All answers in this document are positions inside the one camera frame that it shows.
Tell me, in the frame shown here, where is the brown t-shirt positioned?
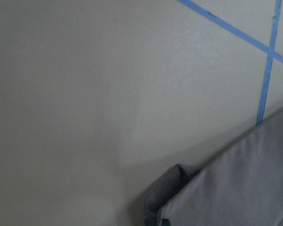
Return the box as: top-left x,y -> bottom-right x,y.
144,108 -> 283,226

